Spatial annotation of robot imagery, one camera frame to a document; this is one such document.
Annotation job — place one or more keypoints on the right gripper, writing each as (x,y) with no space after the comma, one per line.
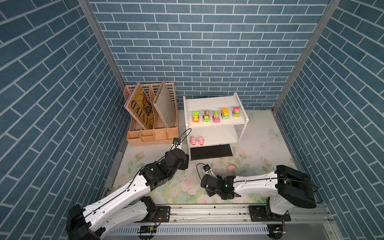
(209,193)

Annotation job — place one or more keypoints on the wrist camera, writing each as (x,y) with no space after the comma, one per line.
(208,171)
(177,143)

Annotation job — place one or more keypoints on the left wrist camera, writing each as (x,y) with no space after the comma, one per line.
(177,143)

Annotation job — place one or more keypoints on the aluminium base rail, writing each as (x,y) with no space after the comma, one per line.
(216,214)

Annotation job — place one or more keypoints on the wanted poster book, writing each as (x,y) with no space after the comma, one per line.
(140,107)

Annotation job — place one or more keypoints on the white three-tier shelf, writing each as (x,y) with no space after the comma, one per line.
(220,139)

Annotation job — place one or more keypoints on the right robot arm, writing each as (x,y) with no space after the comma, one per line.
(285,188)

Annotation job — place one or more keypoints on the peach desk file organizer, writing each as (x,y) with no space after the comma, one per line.
(154,113)

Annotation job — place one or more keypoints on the pink green toy truck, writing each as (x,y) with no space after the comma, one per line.
(196,117)

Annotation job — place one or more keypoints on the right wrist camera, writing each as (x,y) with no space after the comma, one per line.
(208,171)

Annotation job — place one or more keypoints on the floral table mat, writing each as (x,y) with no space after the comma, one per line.
(261,149)

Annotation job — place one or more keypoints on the beige board book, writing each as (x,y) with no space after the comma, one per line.
(165,107)

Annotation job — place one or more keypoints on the orange green toy car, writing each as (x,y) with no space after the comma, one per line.
(225,114)

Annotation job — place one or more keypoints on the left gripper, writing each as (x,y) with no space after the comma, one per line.
(184,162)

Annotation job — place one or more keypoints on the pink green toy car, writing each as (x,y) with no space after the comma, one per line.
(236,112)

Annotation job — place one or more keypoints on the green striped toy car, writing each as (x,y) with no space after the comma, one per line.
(216,117)

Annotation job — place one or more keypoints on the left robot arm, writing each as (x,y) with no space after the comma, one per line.
(129,204)

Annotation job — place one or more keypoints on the pink pig toy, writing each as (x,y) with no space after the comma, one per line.
(200,140)
(193,141)

